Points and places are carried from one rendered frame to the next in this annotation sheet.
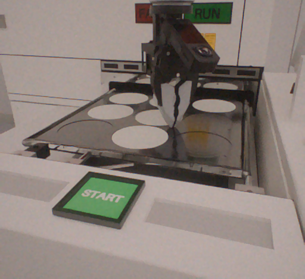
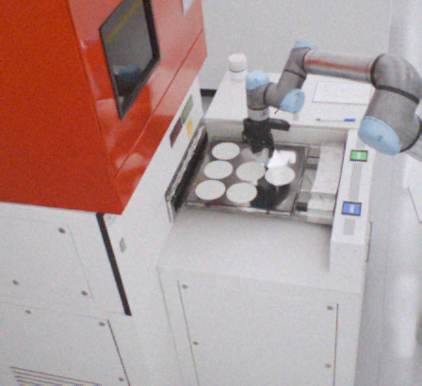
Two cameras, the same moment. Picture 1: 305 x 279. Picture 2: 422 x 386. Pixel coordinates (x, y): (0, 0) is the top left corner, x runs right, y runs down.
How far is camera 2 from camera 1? 2.08 m
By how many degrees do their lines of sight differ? 73
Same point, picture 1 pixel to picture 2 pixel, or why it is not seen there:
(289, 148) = (323, 124)
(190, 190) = (350, 143)
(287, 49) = not seen: outside the picture
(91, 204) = (363, 155)
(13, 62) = (131, 272)
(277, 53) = not seen: outside the picture
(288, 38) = not seen: outside the picture
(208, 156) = (297, 153)
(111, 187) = (355, 154)
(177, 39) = (277, 124)
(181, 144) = (286, 161)
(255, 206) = (353, 135)
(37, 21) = (137, 213)
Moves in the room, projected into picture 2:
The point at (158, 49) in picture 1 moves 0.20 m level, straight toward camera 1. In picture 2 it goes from (266, 136) to (327, 130)
